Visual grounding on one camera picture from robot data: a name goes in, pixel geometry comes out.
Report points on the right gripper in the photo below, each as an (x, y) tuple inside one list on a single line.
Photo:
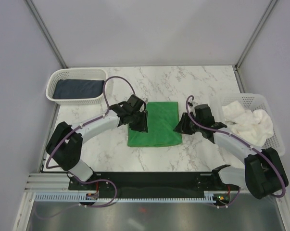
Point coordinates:
[(185, 129)]

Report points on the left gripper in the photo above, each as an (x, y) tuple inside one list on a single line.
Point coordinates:
[(143, 126)]

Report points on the green towel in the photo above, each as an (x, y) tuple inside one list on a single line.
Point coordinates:
[(163, 117)]

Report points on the white towel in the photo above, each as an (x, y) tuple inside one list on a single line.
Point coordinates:
[(253, 126)]

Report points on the dark blue towel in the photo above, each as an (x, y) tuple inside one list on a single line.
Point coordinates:
[(78, 89)]

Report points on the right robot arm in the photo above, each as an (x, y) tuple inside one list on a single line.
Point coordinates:
[(263, 173)]

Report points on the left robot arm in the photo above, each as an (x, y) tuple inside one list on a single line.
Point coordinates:
[(66, 142)]

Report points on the white perforated basket left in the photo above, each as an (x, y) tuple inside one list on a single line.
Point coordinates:
[(75, 73)]

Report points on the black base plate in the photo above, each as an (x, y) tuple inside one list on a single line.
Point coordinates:
[(163, 184)]

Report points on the white cable duct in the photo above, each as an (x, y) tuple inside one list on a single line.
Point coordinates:
[(83, 197)]

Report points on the right aluminium frame post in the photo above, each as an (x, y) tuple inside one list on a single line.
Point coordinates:
[(260, 25)]

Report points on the aluminium frame post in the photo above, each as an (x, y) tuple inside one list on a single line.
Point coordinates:
[(43, 28), (260, 25)]

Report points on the left aluminium frame post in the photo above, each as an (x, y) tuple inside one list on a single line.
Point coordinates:
[(43, 28)]

